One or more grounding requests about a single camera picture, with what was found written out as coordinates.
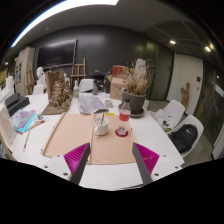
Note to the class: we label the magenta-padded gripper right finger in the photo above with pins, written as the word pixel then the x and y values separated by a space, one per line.
pixel 146 159

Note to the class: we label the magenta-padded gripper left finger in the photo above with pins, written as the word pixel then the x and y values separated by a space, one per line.
pixel 77 159

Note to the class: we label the clear red-labelled drink bottle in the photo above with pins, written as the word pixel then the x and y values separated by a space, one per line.
pixel 124 115

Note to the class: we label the tan table mat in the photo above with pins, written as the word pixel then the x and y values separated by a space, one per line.
pixel 70 136

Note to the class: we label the white ceramic mug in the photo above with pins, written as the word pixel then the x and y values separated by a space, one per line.
pixel 100 129

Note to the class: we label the flat round red coaster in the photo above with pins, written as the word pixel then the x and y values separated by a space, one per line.
pixel 117 134

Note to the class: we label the black backpack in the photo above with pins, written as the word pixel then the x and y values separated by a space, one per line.
pixel 183 138

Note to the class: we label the loose white papers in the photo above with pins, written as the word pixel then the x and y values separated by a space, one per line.
pixel 163 117

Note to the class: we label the grey plant saucer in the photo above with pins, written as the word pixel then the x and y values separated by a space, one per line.
pixel 140 114

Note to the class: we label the metal spoon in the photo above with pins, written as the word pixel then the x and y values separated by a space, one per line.
pixel 102 118

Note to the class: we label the small yellow tag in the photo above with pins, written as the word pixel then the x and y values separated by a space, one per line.
pixel 110 114

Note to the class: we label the small paint jar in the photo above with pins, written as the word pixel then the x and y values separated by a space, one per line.
pixel 40 116

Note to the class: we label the grey printed newspaper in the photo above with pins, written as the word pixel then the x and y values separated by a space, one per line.
pixel 91 104

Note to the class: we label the dried plant in grey pot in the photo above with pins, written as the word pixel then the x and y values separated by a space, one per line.
pixel 135 101

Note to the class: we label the white plastic chair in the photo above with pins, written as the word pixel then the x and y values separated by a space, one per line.
pixel 176 108
pixel 38 89
pixel 196 121
pixel 86 85

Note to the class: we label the small white cup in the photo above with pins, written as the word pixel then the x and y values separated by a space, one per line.
pixel 108 103

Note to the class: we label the colourful picture book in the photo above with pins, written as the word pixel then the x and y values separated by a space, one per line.
pixel 24 120

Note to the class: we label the golden relief sculpture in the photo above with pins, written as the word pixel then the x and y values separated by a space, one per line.
pixel 60 95

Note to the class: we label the green white squeeze bottle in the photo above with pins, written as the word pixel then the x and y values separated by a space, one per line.
pixel 76 90

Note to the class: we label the wooden figure sculpture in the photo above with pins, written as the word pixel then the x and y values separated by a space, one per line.
pixel 185 95

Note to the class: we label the brown cardboard box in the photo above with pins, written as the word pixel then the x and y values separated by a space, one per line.
pixel 116 88

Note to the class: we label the black stacked boxes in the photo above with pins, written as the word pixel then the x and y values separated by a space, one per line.
pixel 16 103

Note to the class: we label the wooden easel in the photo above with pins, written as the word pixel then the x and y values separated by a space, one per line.
pixel 77 71
pixel 30 78

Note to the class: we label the white plaster bust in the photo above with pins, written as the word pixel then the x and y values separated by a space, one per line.
pixel 40 74

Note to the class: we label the red box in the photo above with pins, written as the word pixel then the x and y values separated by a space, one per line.
pixel 117 70

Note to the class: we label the white draped plaster statue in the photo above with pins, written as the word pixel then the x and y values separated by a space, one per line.
pixel 140 65

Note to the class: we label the recessed ceiling spotlights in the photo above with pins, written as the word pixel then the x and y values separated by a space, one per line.
pixel 172 42

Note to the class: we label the long ceiling light panel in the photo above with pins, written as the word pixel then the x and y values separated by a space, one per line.
pixel 63 8

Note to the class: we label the black wall screen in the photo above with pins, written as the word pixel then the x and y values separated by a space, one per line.
pixel 56 53

